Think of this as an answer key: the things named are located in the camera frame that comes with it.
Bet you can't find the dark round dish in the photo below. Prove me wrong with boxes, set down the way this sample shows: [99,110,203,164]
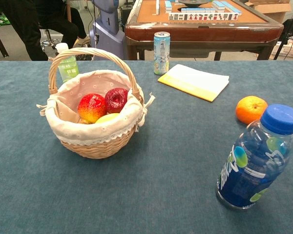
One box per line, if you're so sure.
[178,0,209,7]

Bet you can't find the cardboard box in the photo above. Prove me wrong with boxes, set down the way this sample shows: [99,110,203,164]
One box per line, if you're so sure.
[245,0,293,24]

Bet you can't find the dark red apple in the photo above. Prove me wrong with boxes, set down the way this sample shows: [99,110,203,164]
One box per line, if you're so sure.
[104,88,129,114]

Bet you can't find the mahjong tile row showing faces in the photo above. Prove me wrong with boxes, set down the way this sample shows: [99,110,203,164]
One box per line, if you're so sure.
[168,12,239,21]

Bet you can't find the blue table cloth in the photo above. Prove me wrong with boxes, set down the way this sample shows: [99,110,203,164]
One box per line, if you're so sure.
[0,60,293,234]

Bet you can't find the light blue drink can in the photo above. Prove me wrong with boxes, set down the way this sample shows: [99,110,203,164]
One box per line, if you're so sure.
[153,31,170,76]

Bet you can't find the blue drink bottle blue cap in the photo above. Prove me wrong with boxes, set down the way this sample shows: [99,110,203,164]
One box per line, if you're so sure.
[215,104,293,210]

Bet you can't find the black tripod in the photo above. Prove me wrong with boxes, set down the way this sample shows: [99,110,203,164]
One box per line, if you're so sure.
[273,0,293,60]

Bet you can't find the folded white and yellow cloth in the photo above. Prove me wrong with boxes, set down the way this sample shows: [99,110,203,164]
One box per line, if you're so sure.
[157,63,230,102]

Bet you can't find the red and yellow apple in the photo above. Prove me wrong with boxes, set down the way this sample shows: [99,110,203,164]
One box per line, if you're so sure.
[77,93,107,124]

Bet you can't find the green drink bottle white cap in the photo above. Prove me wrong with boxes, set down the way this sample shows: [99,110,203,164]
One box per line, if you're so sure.
[55,42,79,83]

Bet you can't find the wicker basket with cloth liner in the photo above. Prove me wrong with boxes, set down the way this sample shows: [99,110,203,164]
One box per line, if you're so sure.
[36,47,156,159]

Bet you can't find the brown mahjong table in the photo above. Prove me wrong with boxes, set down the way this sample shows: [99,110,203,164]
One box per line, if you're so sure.
[124,0,284,61]

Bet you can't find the chrome stool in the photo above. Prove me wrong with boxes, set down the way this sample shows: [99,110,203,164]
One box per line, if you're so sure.
[40,28,62,54]

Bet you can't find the person in black clothes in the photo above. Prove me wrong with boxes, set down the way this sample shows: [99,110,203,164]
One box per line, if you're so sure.
[0,0,91,61]

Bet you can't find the black cables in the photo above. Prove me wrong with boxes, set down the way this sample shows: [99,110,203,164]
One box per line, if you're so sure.
[75,42,94,61]

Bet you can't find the yellow fruit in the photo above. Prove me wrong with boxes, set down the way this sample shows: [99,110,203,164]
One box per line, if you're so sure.
[94,113,120,124]

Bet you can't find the purple robot base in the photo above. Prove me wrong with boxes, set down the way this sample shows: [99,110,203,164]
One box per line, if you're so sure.
[88,0,126,61]

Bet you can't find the green object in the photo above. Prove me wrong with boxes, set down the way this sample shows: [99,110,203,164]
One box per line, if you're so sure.
[0,4,12,26]

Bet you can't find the orange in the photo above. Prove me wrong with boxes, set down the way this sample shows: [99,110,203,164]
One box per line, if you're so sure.
[235,96,269,125]

